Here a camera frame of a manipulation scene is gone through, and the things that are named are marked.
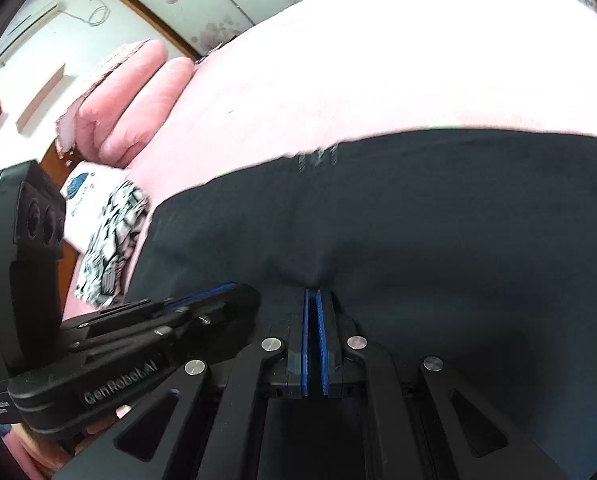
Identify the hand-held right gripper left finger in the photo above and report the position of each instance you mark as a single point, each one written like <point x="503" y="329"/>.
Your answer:
<point x="304" y="340"/>

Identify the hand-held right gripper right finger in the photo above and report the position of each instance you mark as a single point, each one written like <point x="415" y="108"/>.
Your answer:
<point x="322" y="340"/>

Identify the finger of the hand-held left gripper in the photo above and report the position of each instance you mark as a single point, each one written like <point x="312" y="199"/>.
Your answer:
<point x="228" y="315"/>
<point x="203" y="294"/>

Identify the green and black hooded jacket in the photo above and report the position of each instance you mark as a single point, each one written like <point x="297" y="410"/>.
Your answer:
<point x="428" y="220"/>

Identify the white printed pillow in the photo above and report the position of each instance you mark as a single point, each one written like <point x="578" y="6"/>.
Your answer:
<point x="86" y="205"/>

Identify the black and white patterned cloth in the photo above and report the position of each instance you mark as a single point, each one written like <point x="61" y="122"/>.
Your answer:
<point x="111" y="245"/>

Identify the dark wooden headboard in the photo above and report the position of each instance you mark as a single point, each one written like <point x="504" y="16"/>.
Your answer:
<point x="58" y="160"/>

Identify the pink pillow with lace edge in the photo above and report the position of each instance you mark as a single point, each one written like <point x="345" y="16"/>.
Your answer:
<point x="103" y="90"/>

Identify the plain pink pillow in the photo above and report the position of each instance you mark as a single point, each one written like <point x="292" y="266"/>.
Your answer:
<point x="143" y="110"/>

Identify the white air conditioner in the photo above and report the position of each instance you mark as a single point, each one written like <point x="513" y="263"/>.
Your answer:
<point x="18" y="40"/>

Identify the pink bed sheet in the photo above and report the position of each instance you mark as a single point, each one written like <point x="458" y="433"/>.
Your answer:
<point x="403" y="60"/>

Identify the beige wall frame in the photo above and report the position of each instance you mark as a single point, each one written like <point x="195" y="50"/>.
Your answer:
<point x="41" y="97"/>

